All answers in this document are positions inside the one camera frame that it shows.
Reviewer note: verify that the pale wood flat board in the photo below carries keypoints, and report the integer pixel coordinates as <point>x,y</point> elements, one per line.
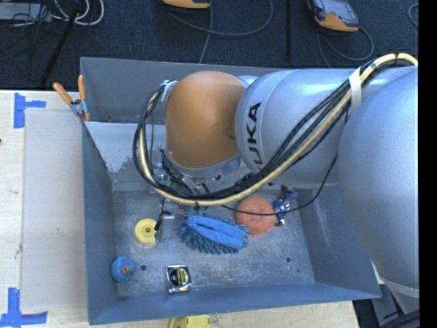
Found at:
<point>51,200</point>

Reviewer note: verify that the blue chenille cloth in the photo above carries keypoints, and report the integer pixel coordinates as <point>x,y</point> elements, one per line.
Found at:
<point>213,234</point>

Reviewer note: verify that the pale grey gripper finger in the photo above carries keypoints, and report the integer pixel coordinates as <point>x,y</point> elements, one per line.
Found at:
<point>167,227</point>

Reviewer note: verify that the blue round toy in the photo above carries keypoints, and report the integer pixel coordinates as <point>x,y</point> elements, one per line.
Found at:
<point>120,272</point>

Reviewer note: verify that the blue toy figure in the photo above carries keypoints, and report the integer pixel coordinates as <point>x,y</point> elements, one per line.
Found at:
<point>283,205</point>

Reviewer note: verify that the orange foam ball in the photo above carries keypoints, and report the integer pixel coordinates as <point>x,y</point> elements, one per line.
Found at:
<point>256,217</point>

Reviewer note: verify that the grey metal bin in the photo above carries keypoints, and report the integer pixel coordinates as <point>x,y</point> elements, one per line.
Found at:
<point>239,275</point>

